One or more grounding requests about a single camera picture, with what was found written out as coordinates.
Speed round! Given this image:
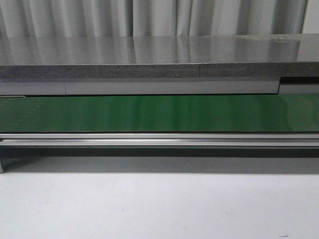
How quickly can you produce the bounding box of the grey conveyor rear guard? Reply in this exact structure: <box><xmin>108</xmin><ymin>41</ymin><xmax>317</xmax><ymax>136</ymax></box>
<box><xmin>0</xmin><ymin>77</ymin><xmax>319</xmax><ymax>96</ymax></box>

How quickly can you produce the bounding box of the green conveyor belt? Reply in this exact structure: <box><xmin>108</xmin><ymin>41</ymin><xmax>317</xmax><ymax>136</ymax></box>
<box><xmin>0</xmin><ymin>94</ymin><xmax>319</xmax><ymax>133</ymax></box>

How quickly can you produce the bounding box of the grey stone slab table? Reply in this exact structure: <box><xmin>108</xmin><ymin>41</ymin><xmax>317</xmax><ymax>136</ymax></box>
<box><xmin>0</xmin><ymin>34</ymin><xmax>319</xmax><ymax>79</ymax></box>

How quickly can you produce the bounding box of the grey pleated curtain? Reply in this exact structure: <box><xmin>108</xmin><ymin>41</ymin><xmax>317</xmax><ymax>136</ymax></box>
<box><xmin>0</xmin><ymin>0</ymin><xmax>308</xmax><ymax>37</ymax></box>

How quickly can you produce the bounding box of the aluminium conveyor front rail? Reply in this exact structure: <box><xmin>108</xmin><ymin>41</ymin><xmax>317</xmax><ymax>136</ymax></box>
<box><xmin>0</xmin><ymin>132</ymin><xmax>319</xmax><ymax>147</ymax></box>

